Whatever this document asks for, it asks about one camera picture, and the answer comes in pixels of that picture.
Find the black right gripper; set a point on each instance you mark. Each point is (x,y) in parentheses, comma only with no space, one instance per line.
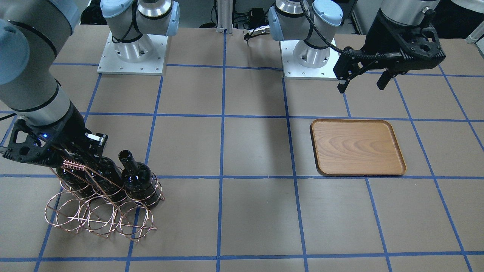
(69,129)

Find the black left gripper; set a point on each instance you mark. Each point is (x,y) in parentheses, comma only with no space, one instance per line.
(379,34)

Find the dark wine bottle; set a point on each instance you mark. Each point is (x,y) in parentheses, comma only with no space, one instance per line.
(106,180)
(139,180)
(76,182)

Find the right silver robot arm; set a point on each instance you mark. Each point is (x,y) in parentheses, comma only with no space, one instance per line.
(33,32)

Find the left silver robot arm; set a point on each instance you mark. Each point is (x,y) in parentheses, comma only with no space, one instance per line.
(316,23)

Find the wooden tray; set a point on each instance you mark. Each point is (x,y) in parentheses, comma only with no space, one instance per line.
(356,147)

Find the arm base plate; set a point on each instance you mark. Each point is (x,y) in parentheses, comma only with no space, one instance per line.
(147,56)
(303,62)

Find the copper wire bottle basket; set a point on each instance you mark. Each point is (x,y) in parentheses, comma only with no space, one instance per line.
(98,214)

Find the aluminium frame post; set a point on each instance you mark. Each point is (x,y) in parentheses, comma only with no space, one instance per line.
(225,16)

